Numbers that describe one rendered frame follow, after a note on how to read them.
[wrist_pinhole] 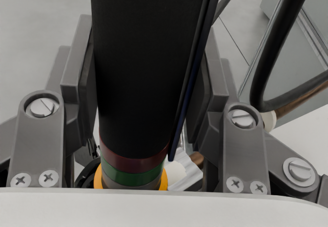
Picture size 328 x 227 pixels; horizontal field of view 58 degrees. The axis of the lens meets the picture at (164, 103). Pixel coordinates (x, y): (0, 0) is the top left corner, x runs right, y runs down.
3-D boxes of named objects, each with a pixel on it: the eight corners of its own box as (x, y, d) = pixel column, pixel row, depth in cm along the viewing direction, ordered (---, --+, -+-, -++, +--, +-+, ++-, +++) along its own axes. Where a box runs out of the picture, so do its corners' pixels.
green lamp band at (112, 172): (142, 122, 17) (143, 108, 16) (177, 165, 15) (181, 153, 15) (88, 148, 16) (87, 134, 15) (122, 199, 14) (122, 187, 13)
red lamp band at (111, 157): (143, 107, 16) (145, 92, 15) (181, 152, 15) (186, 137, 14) (87, 133, 15) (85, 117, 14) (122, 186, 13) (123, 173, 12)
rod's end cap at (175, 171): (171, 168, 23) (174, 154, 22) (187, 188, 22) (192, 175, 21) (150, 180, 22) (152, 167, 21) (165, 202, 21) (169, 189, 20)
